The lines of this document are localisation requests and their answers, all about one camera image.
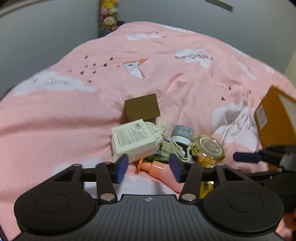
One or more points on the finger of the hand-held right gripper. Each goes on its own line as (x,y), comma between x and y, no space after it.
(245,157)

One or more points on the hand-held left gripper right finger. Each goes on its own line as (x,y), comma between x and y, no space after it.
(174,169)

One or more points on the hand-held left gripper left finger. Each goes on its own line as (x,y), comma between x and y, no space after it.
(121,169)

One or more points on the green liquid bottle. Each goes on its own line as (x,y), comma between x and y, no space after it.
(159,158)

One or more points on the orange cardboard box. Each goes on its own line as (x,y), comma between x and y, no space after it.
(268,129)

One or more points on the pink plastic bottle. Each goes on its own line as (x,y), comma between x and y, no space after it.
(159,172)

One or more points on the white printed carton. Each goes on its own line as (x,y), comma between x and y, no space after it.
(131,139)

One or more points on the grey cosmetic jar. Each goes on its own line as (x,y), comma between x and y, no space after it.
(182,136)

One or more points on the yellow plastic container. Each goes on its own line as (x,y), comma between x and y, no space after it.
(205,190)

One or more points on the gold lidded jar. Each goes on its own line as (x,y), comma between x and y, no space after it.
(208,148)

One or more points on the brown cardboard box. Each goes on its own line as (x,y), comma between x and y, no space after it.
(142,109)

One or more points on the pink printed blanket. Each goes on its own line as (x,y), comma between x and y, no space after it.
(69,120)

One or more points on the hanging plush toy collection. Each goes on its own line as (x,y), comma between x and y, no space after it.
(108,22)

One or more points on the grey wall plate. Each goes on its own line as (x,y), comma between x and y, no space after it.
(219,4)

